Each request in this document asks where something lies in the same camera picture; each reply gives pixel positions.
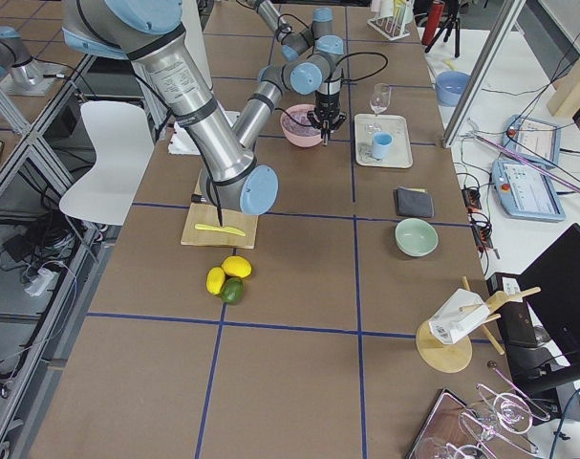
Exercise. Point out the yellow lemon upper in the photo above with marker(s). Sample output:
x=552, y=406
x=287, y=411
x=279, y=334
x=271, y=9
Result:
x=215, y=280

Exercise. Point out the wooden cup stand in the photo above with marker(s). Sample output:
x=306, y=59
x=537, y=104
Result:
x=455, y=357

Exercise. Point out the black monitor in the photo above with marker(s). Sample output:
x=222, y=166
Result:
x=556, y=271

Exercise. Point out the teach pendant far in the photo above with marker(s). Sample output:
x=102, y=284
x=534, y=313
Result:
x=538, y=141

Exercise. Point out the blue plastic cup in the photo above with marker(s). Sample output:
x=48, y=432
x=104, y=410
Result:
x=381, y=145

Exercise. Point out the grey yellow folded cloth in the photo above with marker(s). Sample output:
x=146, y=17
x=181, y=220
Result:
x=413, y=203

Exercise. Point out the hanging wine glasses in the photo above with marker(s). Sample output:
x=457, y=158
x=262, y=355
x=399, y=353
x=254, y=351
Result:
x=493, y=426

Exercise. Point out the teach pendant near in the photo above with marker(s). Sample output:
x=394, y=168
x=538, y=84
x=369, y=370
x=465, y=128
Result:
x=525, y=193

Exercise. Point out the white carton on stand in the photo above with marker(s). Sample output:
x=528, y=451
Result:
x=458, y=316

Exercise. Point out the red cylinder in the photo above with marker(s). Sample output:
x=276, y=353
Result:
x=433, y=19

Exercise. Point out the yellow plastic knife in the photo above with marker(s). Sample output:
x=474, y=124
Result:
x=223, y=229

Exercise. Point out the green bowl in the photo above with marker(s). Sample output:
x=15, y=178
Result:
x=416, y=237

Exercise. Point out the green avocado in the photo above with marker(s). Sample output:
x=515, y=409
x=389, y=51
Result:
x=232, y=290

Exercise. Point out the white chair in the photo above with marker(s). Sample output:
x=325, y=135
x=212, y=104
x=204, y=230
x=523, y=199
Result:
x=122, y=140

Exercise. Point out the cream bear tray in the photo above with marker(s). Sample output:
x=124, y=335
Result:
x=400, y=155

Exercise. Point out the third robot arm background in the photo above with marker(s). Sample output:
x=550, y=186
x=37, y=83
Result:
x=20, y=73

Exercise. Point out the pink bowl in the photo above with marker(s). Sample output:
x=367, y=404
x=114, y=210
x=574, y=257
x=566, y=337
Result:
x=299, y=141

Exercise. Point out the teach pendant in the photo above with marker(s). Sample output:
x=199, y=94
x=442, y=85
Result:
x=525, y=193
x=538, y=141

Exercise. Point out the clear wine glass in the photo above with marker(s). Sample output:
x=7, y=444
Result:
x=379, y=103

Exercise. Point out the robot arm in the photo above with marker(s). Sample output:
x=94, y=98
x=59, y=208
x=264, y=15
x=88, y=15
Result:
x=313, y=66
x=152, y=34

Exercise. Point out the blue bowl on side table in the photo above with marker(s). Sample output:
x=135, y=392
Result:
x=449, y=86

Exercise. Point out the white wire rack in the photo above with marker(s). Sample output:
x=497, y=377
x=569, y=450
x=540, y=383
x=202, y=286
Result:
x=391, y=18

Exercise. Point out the yellow lemon round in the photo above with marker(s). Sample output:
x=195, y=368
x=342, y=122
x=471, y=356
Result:
x=237, y=266

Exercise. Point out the wooden cutting board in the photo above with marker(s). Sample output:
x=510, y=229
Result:
x=207, y=214

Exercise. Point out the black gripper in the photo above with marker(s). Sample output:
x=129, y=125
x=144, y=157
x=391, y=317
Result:
x=327, y=101

